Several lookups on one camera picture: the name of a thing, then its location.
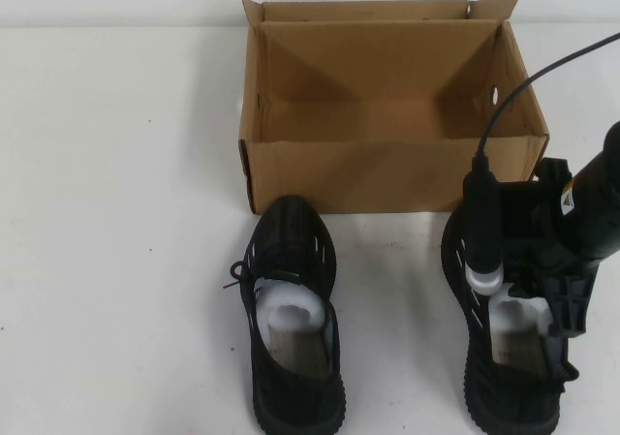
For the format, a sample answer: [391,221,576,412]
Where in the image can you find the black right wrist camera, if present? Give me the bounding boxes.
[462,167,508,296]

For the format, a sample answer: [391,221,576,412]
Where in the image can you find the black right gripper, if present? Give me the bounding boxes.
[501,157,599,341]

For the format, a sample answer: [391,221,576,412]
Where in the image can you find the white foam shoe filler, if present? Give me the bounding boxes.
[486,282,554,333]
[254,274,326,340]

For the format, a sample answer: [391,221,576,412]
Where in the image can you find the brown cardboard shoe box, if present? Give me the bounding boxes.
[237,0,552,215]

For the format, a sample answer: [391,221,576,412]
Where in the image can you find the black knit sneaker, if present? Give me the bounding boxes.
[223,195,346,431]
[440,205,581,431]

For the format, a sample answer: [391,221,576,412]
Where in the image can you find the grey cardboard shoe insert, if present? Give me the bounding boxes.
[491,326,547,379]
[263,326,325,382]

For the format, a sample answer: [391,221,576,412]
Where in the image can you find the black camera cable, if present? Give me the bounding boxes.
[472,35,620,174]

